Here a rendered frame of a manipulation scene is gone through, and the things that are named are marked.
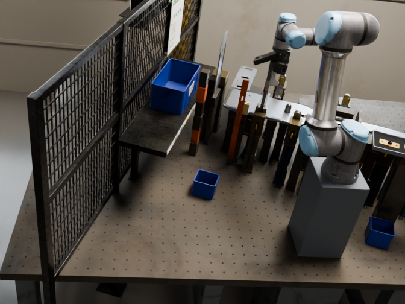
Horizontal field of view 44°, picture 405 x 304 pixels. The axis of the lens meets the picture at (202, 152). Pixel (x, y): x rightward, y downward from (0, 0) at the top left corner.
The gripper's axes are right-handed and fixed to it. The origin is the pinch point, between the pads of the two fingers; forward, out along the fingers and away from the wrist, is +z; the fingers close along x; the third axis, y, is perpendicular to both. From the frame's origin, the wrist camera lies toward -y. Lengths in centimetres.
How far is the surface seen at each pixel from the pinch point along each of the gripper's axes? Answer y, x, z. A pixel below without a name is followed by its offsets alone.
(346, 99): 40.3, 26.7, 11.0
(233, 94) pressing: -17.4, 18.2, 19.2
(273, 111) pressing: 5.6, 10.4, 19.2
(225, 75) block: -24.6, 25.1, 13.1
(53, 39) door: -182, 124, 68
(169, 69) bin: -51, 8, 9
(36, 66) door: -196, 119, 93
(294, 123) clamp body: 17.1, -7.6, 12.3
